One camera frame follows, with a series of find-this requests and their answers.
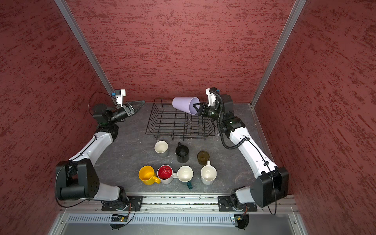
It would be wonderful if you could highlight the aluminium front rail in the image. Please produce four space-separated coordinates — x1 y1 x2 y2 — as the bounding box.
60 192 299 214

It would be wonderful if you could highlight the aluminium corner post left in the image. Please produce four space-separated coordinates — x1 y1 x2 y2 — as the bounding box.
54 0 115 95

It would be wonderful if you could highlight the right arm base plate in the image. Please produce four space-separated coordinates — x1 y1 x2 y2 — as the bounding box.
217 195 258 212

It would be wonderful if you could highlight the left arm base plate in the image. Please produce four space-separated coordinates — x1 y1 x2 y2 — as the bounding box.
101 195 144 213

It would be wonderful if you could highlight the white faceted mug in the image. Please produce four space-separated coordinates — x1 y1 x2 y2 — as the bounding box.
201 160 217 185

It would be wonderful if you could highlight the yellow mug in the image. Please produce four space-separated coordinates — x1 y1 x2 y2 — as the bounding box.
138 165 161 186

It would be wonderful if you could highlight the aluminium corner post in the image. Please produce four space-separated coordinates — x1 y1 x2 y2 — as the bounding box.
54 0 115 95
250 0 308 108

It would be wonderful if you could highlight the left circuit board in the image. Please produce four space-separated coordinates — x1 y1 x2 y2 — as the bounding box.
109 214 129 230

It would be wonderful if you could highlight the black mug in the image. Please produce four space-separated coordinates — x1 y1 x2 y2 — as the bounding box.
175 143 189 164

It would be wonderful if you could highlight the white mug green handle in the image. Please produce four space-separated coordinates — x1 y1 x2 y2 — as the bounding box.
177 165 194 190

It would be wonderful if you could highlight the black wire dish rack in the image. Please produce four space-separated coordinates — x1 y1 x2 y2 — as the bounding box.
146 99 216 140

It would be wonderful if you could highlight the white mug grey outside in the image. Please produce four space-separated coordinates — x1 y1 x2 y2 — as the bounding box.
154 140 169 157

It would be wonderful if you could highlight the white mug red inside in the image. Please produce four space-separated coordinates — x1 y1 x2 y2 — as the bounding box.
157 164 178 184

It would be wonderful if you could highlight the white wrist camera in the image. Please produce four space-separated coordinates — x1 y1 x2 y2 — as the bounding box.
111 89 126 107
206 87 217 107

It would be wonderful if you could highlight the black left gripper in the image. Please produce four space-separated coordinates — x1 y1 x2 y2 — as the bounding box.
110 100 146 123

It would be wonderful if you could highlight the lilac plastic cup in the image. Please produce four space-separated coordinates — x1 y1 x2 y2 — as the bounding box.
172 97 200 115

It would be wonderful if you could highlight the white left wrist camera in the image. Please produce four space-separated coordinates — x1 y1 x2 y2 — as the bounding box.
111 89 126 107

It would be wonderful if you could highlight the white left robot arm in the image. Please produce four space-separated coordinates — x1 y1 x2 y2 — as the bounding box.
54 100 145 211

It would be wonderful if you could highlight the olive green glass tumbler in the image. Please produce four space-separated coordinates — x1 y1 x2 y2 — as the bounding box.
197 151 210 165

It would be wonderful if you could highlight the circuit board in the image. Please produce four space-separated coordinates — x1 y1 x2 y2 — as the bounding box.
233 214 249 230
109 214 129 230

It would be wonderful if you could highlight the right circuit board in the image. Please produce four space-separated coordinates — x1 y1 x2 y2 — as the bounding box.
233 214 249 230

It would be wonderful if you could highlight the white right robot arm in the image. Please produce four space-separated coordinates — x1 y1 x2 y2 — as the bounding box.
193 88 289 208

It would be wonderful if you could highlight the black corrugated cable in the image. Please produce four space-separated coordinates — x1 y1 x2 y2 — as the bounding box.
209 89 250 150

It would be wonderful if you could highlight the aluminium corner post right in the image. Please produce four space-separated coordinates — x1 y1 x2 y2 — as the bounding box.
250 0 308 108

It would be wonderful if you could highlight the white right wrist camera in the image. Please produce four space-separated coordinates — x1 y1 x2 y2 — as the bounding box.
206 87 217 107

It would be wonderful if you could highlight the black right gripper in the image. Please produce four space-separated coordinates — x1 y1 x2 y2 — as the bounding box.
193 102 224 121

